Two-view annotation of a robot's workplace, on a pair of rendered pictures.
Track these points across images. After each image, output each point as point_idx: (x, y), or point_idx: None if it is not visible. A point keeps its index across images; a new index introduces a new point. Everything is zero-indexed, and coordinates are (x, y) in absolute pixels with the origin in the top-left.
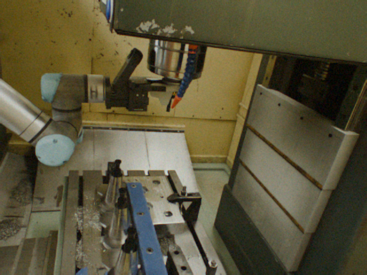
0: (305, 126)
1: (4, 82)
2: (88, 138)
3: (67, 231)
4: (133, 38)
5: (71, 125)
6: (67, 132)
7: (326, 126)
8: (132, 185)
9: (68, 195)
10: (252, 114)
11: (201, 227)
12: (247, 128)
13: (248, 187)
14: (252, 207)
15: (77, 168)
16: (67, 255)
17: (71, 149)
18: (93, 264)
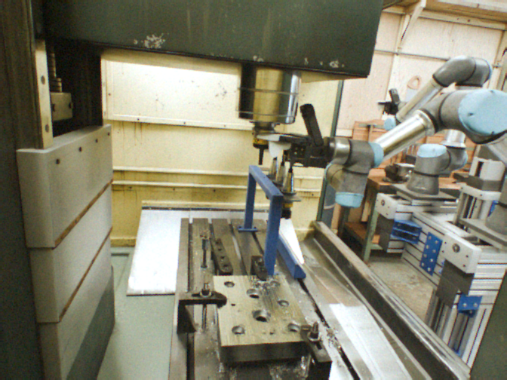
0: (99, 145)
1: (378, 139)
2: None
3: (331, 314)
4: None
5: (337, 170)
6: (333, 167)
7: (106, 129)
8: (278, 194)
9: (367, 368)
10: (57, 213)
11: (176, 316)
12: (10, 284)
13: (76, 311)
14: (85, 315)
15: None
16: (317, 294)
17: (324, 170)
18: (293, 287)
